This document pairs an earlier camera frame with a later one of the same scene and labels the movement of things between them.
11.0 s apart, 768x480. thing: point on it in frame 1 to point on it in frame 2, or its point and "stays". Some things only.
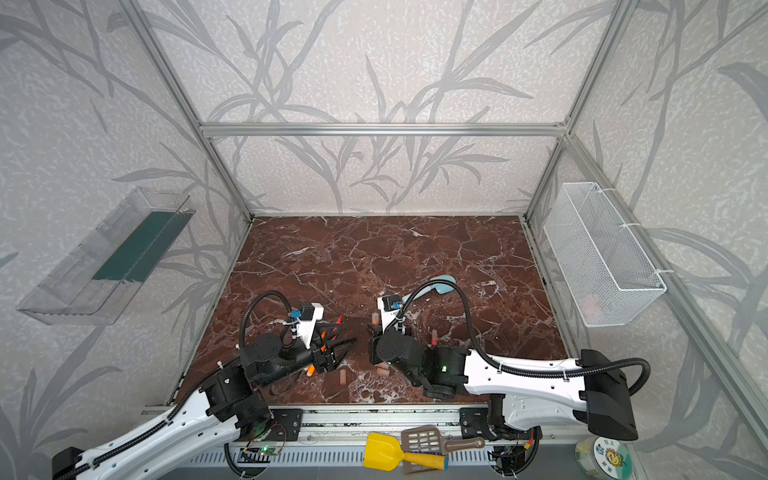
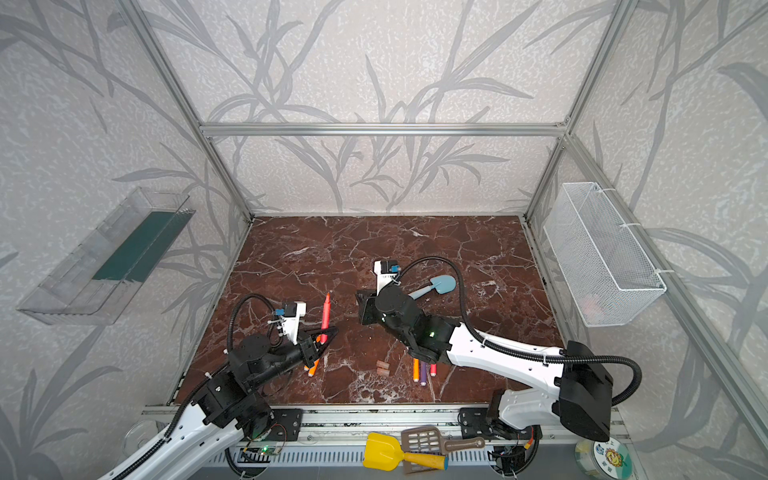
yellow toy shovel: [383, 452] stays
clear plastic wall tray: [93, 285] stays
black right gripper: [377, 348] to [366, 308]
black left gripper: [324, 357] to [308, 349]
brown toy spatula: [428, 439] stays
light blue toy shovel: [441, 288] stays
